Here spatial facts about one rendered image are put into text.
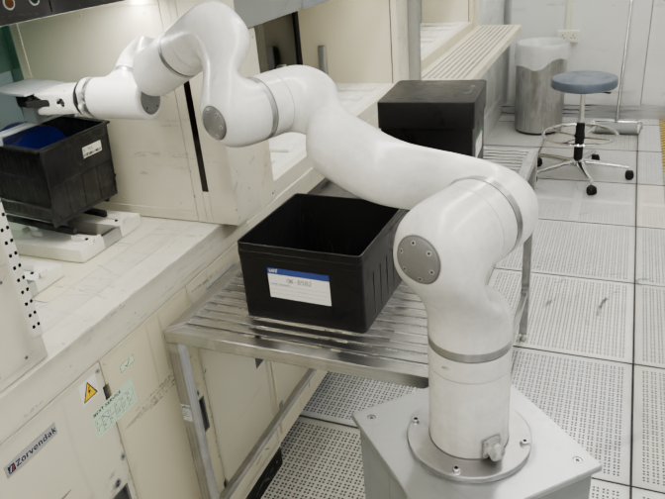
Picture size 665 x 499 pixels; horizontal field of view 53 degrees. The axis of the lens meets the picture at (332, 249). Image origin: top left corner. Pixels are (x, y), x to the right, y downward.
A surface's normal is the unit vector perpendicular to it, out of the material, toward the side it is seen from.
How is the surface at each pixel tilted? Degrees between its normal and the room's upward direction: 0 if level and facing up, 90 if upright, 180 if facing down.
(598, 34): 90
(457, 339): 94
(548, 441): 0
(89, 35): 90
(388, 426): 0
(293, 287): 90
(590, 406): 0
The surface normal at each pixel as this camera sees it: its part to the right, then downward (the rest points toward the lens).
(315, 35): -0.38, 0.43
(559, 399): -0.08, -0.89
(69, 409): 0.92, 0.10
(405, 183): 0.22, 0.52
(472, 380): -0.10, 0.44
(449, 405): -0.58, 0.40
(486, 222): 0.53, -0.34
